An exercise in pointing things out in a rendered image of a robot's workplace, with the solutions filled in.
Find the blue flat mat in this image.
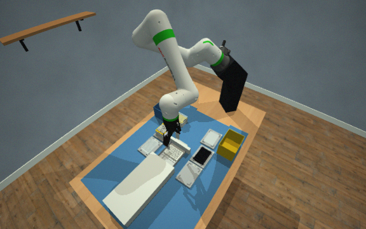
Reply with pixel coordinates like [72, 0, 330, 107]
[81, 105, 248, 229]

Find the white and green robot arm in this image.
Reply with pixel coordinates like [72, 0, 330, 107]
[132, 10, 231, 128]

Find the olive yellow open bin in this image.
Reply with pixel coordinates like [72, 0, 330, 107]
[217, 129, 245, 162]

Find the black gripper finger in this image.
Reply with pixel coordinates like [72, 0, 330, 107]
[175, 123, 181, 140]
[163, 131, 173, 150]

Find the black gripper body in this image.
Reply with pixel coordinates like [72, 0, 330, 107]
[165, 125, 178, 134]

